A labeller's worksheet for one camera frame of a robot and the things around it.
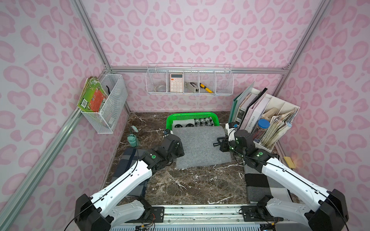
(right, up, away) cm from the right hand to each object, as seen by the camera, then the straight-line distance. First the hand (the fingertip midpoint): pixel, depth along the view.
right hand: (217, 138), depth 78 cm
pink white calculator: (-24, +35, +17) cm, 45 cm away
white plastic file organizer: (+42, +19, +16) cm, 49 cm away
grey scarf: (-10, -3, -1) cm, 11 cm away
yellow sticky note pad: (+51, -17, +17) cm, 56 cm away
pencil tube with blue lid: (+28, +4, +9) cm, 29 cm away
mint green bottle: (-52, -3, +18) cm, 55 cm away
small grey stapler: (-13, +33, +20) cm, 41 cm away
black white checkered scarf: (+25, -27, +3) cm, 37 cm away
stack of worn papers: (+36, +7, +5) cm, 37 cm away
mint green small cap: (-47, +5, +6) cm, 47 cm away
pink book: (+23, +14, +8) cm, 28 cm away
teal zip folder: (+13, +21, +6) cm, 25 cm away
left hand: (-19, -3, -1) cm, 20 cm away
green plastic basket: (-24, +13, +33) cm, 43 cm away
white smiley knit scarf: (-3, +9, +27) cm, 29 cm away
